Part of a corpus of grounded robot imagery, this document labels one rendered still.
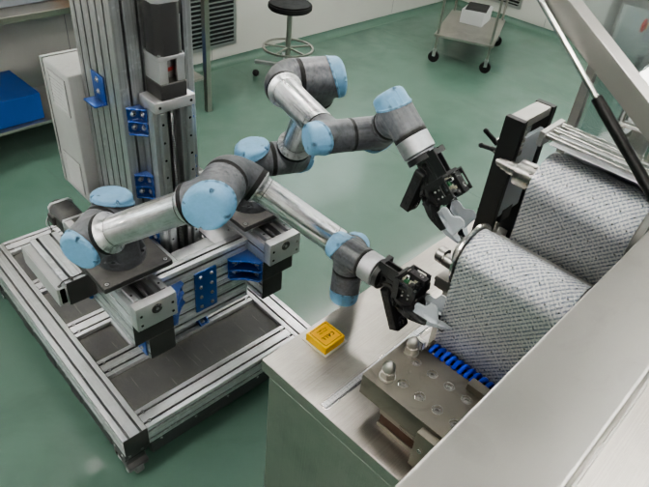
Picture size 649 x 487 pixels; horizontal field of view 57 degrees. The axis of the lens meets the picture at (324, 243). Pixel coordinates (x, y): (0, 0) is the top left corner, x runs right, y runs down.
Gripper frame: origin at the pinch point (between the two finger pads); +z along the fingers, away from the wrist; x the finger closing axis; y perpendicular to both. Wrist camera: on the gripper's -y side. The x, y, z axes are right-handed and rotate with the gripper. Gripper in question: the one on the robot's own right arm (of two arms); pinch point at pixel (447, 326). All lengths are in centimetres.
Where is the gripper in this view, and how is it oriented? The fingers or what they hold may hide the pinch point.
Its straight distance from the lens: 136.7
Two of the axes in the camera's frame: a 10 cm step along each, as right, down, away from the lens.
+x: 7.0, -3.9, 6.0
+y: 0.9, -7.8, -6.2
